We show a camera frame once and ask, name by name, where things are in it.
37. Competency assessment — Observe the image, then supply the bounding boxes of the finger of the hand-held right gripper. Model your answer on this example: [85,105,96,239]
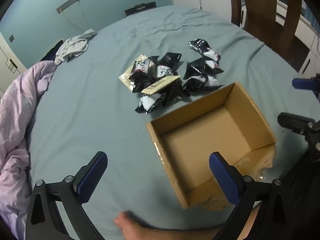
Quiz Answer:
[277,112,320,162]
[292,74,320,91]

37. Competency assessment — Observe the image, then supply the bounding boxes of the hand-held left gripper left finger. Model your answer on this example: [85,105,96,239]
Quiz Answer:
[25,151,108,240]

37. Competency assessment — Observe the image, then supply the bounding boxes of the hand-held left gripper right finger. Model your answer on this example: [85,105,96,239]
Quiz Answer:
[209,152,288,240]

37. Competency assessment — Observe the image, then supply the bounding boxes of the cardboard box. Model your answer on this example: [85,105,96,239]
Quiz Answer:
[146,82,277,210]

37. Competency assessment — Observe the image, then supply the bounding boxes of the pile of black snack packets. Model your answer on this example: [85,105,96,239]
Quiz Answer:
[130,52,224,115]

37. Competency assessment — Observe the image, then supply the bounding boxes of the beige snack packet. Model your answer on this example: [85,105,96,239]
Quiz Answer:
[118,54,148,92]
[141,75,182,96]

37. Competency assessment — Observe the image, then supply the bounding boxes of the white drawer unit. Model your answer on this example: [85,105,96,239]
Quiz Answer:
[275,0,320,75]

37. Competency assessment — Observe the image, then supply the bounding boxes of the brown wooden chair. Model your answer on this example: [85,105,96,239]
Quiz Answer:
[226,0,310,73]

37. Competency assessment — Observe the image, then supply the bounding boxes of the person's black clothing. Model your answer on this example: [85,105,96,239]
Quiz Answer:
[275,160,320,240]

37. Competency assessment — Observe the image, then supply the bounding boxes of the purple duvet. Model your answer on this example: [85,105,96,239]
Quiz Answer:
[0,60,57,233]

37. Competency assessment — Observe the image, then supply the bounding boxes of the grey crumpled garment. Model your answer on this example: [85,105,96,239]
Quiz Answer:
[55,29,98,65]

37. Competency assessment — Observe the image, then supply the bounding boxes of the white door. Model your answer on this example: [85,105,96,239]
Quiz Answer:
[0,32,27,93]

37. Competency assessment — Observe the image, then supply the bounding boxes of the black bag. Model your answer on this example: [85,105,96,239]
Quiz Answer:
[124,2,157,17]

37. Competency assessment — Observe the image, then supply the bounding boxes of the grey wall bracket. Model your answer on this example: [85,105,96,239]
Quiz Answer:
[56,0,82,13]

